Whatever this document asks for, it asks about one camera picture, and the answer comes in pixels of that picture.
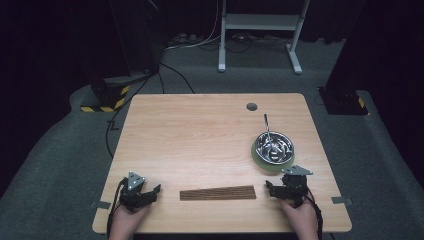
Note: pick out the white metal stand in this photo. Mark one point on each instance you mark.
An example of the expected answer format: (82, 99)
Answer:
(260, 21)

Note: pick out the black stand with striped base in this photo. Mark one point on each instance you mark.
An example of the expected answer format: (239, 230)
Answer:
(106, 96)
(343, 101)

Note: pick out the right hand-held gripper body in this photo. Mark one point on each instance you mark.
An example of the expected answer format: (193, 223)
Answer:
(294, 185)

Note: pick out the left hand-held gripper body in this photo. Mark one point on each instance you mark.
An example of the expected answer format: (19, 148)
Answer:
(133, 191)

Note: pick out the steel bowl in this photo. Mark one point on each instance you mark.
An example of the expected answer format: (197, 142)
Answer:
(274, 148)

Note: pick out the green plate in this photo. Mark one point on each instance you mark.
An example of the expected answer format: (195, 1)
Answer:
(266, 166)

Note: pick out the person's right hand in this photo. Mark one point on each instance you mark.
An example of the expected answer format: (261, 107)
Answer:
(301, 220)

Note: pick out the person's left hand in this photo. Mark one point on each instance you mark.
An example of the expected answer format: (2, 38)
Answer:
(125, 221)

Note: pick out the grey tape piece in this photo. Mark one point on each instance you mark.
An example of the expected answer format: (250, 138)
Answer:
(100, 204)
(341, 200)

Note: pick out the metal spoon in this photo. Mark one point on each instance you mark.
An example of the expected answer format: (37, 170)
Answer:
(266, 125)

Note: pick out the grey table grommet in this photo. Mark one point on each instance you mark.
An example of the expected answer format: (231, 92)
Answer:
(251, 107)

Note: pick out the power strip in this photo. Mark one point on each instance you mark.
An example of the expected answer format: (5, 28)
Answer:
(185, 38)

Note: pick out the row of brown chopsticks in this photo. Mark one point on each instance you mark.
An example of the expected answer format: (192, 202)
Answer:
(218, 193)

